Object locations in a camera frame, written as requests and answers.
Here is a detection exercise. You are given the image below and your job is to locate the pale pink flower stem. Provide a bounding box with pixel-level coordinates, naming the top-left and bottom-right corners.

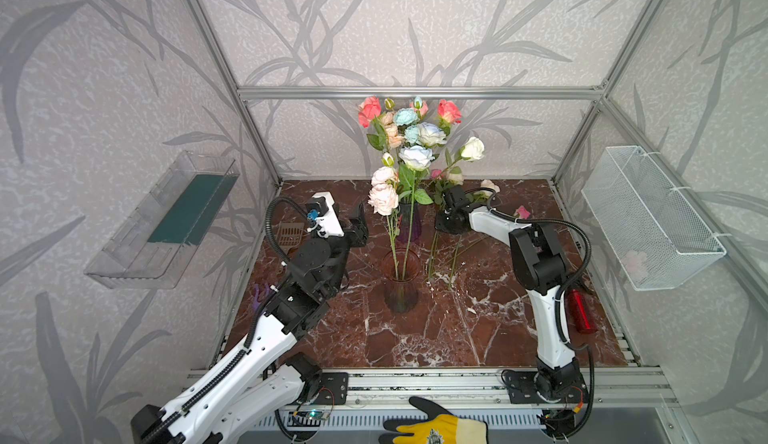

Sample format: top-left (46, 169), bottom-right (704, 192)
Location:
top-left (368, 152), bottom-right (402, 279)

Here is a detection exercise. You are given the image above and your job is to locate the red glass vase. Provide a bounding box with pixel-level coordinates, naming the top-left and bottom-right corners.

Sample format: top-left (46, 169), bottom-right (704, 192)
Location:
top-left (380, 248), bottom-right (422, 314)

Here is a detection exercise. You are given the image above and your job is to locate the cream white rose stem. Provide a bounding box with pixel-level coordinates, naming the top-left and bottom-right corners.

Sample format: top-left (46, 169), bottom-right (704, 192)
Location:
top-left (431, 137), bottom-right (485, 185)

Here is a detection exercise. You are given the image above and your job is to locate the white blue rose stem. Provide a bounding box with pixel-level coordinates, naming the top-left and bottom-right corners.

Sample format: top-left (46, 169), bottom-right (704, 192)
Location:
top-left (417, 123), bottom-right (447, 148)
top-left (398, 145), bottom-right (433, 250)

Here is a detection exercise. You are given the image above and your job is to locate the coral pink rose stem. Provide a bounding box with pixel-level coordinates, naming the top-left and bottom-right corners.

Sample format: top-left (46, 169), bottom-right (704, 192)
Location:
top-left (433, 100), bottom-right (462, 161)

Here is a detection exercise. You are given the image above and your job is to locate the light blue flower stem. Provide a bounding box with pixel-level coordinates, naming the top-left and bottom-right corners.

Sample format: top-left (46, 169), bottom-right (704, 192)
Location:
top-left (393, 108), bottom-right (420, 145)

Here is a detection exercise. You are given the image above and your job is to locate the red pink rose stem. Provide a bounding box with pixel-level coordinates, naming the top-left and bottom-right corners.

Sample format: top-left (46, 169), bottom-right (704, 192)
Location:
top-left (358, 97), bottom-right (388, 151)

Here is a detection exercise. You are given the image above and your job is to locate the purple glass vase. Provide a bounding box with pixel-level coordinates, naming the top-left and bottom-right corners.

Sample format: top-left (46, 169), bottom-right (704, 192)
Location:
top-left (396, 202), bottom-right (422, 245)

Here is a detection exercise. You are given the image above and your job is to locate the peach flower stem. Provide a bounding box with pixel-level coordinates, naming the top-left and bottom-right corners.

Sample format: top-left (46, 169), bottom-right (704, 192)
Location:
top-left (379, 98), bottom-right (404, 150)

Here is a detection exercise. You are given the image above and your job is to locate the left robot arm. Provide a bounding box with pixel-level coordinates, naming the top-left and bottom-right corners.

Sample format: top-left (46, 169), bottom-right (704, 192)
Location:
top-left (131, 192), bottom-right (369, 443)

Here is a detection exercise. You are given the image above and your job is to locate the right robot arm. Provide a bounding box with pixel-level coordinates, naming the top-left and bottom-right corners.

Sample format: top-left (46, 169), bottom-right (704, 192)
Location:
top-left (436, 186), bottom-right (591, 403)

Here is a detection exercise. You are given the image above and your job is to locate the pile of artificial flowers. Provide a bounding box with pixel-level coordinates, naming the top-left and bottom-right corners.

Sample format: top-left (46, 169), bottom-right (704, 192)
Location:
top-left (424, 167), bottom-right (532, 292)

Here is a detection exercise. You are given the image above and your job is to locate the purple plastic hook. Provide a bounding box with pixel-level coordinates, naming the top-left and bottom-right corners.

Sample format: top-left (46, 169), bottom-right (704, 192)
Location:
top-left (249, 283), bottom-right (272, 313)

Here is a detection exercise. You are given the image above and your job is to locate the yellow black work glove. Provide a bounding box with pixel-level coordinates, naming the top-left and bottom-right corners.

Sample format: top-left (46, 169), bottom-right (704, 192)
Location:
top-left (378, 396), bottom-right (489, 444)

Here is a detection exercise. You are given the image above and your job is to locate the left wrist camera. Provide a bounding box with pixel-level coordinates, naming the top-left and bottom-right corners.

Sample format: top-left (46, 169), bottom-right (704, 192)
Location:
top-left (305, 192), bottom-right (344, 238)

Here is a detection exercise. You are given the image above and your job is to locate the white wire basket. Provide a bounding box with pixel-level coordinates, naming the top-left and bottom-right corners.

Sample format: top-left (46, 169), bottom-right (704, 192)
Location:
top-left (582, 146), bottom-right (727, 292)

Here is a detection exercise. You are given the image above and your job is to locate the clear plastic wall tray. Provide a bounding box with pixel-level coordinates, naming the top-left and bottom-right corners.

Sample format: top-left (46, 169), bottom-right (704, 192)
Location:
top-left (84, 151), bottom-right (240, 290)

